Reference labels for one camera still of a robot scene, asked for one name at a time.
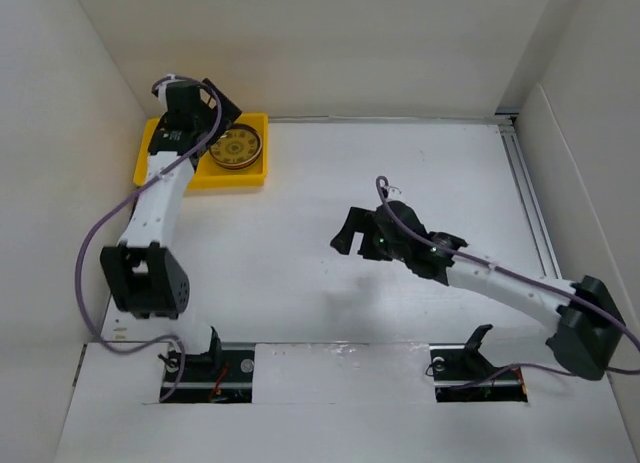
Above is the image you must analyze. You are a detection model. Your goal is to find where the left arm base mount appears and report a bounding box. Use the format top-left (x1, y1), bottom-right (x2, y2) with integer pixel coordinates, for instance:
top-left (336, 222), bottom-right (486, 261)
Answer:
top-left (158, 335), bottom-right (256, 404)

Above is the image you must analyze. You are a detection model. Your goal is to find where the yellow plastic bin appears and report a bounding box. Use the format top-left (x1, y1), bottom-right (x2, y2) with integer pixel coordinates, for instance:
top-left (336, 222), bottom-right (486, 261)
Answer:
top-left (133, 113), bottom-right (269, 191)

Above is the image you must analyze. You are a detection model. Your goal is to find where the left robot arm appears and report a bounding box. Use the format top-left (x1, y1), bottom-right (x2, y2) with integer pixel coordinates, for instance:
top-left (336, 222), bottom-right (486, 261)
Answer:
top-left (100, 75), bottom-right (241, 380)

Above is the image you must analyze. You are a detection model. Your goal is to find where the aluminium rail right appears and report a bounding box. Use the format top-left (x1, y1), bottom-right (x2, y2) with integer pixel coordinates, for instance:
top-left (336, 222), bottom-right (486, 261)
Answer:
top-left (495, 114), bottom-right (562, 277)

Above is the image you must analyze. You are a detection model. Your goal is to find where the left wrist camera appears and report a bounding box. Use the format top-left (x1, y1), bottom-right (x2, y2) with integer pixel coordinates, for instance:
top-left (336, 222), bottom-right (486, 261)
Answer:
top-left (151, 74), bottom-right (205, 117)

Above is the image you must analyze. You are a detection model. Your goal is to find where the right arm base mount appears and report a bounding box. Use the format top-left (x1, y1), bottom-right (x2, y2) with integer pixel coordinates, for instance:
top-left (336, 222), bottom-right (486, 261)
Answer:
top-left (425, 324), bottom-right (528, 403)

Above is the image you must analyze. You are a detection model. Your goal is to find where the yellow brown plate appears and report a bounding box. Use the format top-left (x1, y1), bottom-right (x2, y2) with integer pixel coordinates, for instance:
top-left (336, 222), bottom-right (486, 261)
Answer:
top-left (209, 124), bottom-right (263, 159)

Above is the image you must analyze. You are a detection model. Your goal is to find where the cream floral plate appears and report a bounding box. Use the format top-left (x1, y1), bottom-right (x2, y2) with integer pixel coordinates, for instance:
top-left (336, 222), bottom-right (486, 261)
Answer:
top-left (213, 156), bottom-right (259, 171)

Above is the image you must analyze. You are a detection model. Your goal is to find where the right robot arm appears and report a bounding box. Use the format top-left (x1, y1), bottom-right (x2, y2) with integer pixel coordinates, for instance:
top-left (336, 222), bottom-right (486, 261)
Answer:
top-left (330, 201), bottom-right (625, 381)

